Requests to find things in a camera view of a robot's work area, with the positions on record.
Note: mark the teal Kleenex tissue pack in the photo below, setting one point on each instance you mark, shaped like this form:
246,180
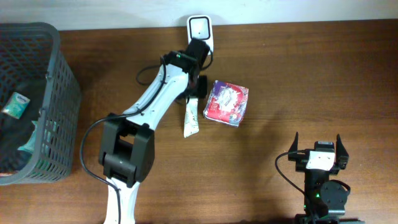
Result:
16,105

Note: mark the white barcode scanner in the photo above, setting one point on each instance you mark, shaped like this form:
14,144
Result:
199,27

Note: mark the grey plastic basket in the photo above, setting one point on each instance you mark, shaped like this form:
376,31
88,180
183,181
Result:
38,147

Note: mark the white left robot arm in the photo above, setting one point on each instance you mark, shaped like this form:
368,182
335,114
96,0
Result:
127,149

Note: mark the red purple package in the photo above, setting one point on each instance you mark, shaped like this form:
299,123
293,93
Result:
227,103

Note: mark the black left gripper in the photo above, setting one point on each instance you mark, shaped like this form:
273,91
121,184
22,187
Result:
204,94

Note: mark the white cream tube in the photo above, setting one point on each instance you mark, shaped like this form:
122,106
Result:
191,117

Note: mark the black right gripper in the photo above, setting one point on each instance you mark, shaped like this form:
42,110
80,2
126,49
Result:
301,160

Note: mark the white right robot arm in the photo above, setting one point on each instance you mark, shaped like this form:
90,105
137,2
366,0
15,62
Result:
324,198

